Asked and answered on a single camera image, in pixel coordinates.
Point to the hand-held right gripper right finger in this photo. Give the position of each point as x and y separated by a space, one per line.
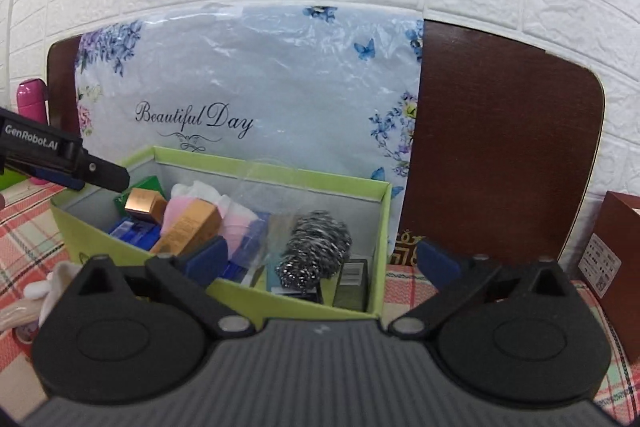
437 263

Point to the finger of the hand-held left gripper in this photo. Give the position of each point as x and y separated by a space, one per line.
102 172

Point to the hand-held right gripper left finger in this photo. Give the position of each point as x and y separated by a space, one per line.
207 257

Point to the green storage box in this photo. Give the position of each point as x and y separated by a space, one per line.
260 302

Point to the orange-gold box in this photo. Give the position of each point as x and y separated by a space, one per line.
187 227

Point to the blue packet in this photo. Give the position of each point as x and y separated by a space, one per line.
246 257

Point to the pink bottle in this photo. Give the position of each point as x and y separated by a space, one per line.
31 102

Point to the green plastic container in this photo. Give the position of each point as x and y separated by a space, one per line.
11 179

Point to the pink cloth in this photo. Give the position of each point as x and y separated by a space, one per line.
237 227

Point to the dark green box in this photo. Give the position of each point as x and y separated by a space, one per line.
148 184

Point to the small copper box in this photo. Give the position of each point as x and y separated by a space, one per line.
142 204

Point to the small blue box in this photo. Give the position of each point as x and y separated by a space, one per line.
135 234

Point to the olive box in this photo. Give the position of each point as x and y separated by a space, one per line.
352 287

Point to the checkered tablecloth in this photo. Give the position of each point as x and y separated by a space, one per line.
30 232

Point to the steel wool scourer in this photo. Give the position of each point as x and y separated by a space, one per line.
312 247

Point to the white plush cloth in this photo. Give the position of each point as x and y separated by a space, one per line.
55 287

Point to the brown wooden board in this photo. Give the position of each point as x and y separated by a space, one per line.
500 132

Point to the beige object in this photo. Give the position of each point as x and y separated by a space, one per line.
17 318

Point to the brown cardboard box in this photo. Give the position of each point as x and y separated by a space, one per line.
617 257

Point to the floral plastic bag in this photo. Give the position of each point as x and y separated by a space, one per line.
280 77

